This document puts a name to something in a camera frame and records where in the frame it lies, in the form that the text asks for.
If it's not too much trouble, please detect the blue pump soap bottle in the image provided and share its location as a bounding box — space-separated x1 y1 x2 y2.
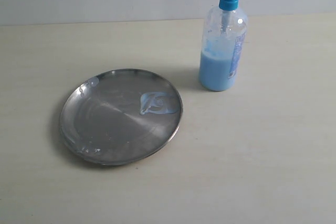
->
198 0 247 91

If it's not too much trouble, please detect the round steel plate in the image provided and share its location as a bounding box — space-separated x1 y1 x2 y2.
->
59 69 183 166

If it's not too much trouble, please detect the blue soap blob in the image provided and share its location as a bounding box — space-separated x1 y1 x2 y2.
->
140 92 180 115

